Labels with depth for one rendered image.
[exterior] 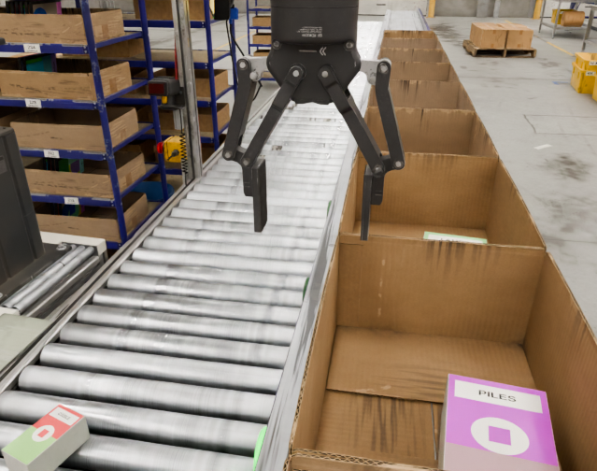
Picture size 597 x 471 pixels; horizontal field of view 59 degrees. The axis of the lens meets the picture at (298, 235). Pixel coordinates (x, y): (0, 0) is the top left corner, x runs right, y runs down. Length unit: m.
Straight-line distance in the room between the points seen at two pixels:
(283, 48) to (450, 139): 1.09
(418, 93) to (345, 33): 1.44
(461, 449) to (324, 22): 0.43
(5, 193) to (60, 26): 1.01
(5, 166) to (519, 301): 1.06
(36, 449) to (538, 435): 0.65
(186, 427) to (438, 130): 1.02
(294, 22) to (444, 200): 0.77
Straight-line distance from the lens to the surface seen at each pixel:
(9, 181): 1.34
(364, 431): 0.70
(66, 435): 0.88
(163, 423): 0.91
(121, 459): 0.89
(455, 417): 0.63
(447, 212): 1.18
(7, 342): 1.17
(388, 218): 1.18
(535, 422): 0.66
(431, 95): 1.90
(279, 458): 0.66
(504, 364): 0.83
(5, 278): 1.36
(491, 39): 9.99
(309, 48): 0.48
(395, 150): 0.49
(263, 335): 1.07
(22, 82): 2.35
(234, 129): 0.51
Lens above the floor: 1.40
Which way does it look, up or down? 27 degrees down
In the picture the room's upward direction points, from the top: straight up
